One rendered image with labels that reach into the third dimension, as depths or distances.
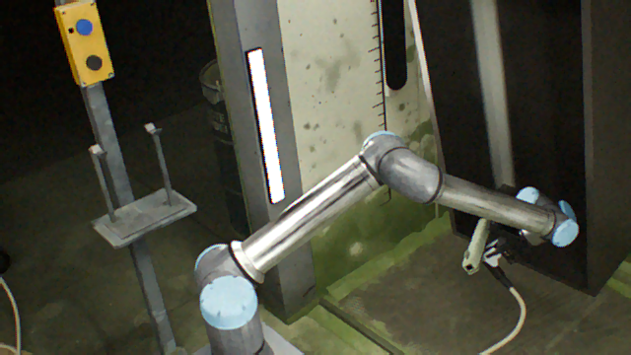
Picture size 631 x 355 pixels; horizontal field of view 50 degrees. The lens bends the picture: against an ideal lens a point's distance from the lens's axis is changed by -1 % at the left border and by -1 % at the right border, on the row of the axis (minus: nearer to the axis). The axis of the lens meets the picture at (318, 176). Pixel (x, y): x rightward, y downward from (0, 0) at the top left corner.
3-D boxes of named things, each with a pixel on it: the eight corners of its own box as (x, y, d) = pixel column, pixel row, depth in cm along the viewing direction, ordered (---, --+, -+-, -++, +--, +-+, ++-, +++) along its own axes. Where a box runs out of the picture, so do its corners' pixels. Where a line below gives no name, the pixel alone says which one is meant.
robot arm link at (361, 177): (188, 298, 191) (403, 136, 186) (181, 263, 206) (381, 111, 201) (222, 327, 199) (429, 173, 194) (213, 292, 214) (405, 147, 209)
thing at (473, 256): (509, 305, 236) (467, 256, 233) (498, 310, 239) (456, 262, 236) (528, 230, 275) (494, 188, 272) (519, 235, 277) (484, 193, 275)
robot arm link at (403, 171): (407, 162, 177) (590, 224, 205) (389, 142, 187) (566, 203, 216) (386, 199, 180) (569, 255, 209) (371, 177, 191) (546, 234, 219)
